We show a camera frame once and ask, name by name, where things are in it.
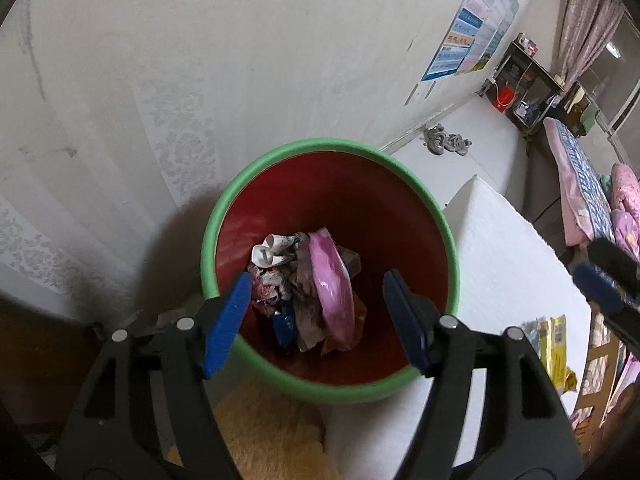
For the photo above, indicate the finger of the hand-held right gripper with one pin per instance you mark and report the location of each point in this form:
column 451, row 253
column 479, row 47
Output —
column 597, row 285

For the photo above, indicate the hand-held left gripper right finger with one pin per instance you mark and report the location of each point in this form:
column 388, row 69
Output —
column 406, row 330

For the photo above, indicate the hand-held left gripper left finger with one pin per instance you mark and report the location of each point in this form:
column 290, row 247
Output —
column 227, row 330

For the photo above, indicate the pale pink wrapper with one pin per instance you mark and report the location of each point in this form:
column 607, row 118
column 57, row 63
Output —
column 262, row 290

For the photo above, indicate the blue wrapper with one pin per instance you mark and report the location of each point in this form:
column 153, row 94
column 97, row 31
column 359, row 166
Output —
column 285, row 325

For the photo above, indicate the yellow snack wrapper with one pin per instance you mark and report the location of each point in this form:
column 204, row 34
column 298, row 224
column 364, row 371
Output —
column 557, row 350

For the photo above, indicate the grey wrapper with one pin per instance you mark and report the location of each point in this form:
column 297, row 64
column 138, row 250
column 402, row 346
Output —
column 305, row 310

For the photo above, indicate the pink snack wrapper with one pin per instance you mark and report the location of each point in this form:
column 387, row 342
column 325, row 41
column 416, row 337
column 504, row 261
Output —
column 330, row 285

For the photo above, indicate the white paper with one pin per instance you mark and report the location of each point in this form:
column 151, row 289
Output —
column 270, row 252

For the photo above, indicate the green rimmed red trash bin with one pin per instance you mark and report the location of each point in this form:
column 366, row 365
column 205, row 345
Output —
column 350, row 195

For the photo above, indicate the wooden chair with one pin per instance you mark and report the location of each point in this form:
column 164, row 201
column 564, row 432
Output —
column 597, row 365

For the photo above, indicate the pink quilt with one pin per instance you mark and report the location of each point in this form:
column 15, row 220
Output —
column 627, row 205

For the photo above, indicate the beige plush cushion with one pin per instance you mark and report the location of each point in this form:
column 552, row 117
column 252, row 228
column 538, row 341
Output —
column 270, row 430

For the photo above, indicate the chair with green cloth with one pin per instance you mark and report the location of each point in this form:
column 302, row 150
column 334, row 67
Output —
column 585, row 110

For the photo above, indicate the grey shoe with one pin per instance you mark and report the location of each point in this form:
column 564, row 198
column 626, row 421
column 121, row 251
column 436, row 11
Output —
column 435, row 139
column 456, row 144

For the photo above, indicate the red bucket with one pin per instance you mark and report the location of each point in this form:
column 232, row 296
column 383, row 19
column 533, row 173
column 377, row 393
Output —
column 503, row 98

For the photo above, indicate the dark desk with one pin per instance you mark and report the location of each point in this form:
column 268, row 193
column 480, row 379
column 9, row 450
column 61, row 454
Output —
column 530, row 85

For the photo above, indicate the window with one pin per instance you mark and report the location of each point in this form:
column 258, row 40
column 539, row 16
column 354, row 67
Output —
column 620, row 75

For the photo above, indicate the pink box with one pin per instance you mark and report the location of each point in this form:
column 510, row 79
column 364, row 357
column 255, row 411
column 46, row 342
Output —
column 527, row 45

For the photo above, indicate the pink patterned curtain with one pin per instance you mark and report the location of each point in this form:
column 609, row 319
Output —
column 585, row 15

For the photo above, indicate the light blue chart poster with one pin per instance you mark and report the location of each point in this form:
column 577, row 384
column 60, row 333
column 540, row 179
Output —
column 487, row 20

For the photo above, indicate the large blue wall poster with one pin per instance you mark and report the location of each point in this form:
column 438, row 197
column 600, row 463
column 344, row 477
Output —
column 457, row 25

